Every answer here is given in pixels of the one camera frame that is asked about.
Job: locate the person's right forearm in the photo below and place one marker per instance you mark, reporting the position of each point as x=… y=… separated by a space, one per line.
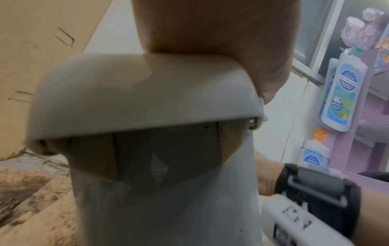
x=373 y=211

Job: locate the person's right hand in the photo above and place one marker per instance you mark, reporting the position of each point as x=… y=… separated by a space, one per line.
x=267 y=175

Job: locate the black right wristband white markers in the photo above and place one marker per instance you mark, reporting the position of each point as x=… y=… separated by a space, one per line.
x=319 y=189

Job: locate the tan cardboard panel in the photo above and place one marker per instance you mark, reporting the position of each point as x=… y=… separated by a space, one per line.
x=39 y=60

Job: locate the white bottle blue orange label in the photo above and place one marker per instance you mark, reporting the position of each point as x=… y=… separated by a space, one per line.
x=314 y=155

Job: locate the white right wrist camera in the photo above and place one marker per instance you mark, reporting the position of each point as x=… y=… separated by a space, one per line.
x=297 y=223

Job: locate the purple display box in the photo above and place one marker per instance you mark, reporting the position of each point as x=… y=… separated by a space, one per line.
x=358 y=149

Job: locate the white pedal trash bin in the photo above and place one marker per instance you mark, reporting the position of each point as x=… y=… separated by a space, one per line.
x=152 y=115

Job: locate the person's left hand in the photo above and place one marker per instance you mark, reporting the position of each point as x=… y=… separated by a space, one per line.
x=218 y=26

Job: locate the stained brown cardboard floor sheet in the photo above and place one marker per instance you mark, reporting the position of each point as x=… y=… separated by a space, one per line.
x=30 y=199

